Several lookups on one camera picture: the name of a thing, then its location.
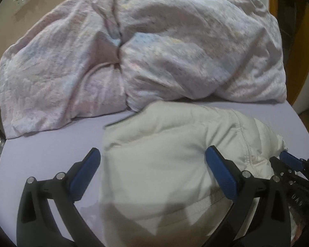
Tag white puffer jacket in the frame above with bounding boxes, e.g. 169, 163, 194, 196
98, 100, 299, 247

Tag white wall socket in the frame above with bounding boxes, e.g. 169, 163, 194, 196
14, 0, 29, 15

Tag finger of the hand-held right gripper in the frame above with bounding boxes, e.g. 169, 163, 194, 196
269, 151, 308, 179

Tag pink patterned quilt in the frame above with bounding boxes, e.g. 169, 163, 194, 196
0, 0, 288, 138

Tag dark cabinet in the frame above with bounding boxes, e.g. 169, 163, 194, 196
275, 0, 308, 60

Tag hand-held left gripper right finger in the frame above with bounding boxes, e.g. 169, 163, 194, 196
205, 145, 292, 247

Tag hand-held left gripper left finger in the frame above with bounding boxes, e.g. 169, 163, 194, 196
16, 148, 104, 247

